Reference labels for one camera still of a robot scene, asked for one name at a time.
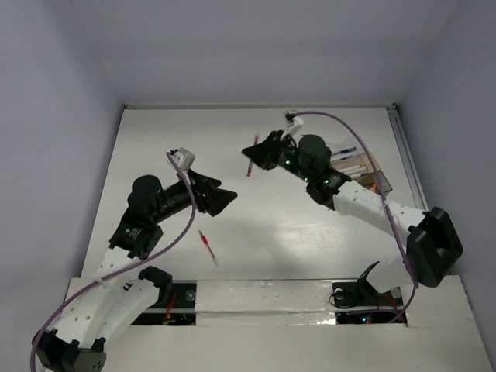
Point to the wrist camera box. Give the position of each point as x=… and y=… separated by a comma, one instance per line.
x=181, y=159
x=294, y=124

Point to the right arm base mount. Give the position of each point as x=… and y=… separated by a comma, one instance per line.
x=358, y=303

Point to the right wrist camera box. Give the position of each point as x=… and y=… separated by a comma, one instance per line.
x=294, y=124

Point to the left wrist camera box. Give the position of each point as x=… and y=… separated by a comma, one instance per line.
x=181, y=159

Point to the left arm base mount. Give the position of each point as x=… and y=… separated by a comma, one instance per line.
x=177, y=310

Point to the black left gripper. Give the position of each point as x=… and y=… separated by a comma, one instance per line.
x=208, y=197

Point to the red capped white marker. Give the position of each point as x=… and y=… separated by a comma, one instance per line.
x=355, y=169

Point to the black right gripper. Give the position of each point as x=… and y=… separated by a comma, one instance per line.
x=264, y=153

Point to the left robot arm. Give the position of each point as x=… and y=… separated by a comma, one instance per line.
x=78, y=336

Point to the blue ballpoint pen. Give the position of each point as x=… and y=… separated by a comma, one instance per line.
x=344, y=151

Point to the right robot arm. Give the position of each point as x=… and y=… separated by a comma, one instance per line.
x=429, y=242

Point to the clear compartment organizer box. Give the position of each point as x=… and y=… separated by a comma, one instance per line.
x=358, y=157

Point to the red ballpoint pen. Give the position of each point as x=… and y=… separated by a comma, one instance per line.
x=209, y=249

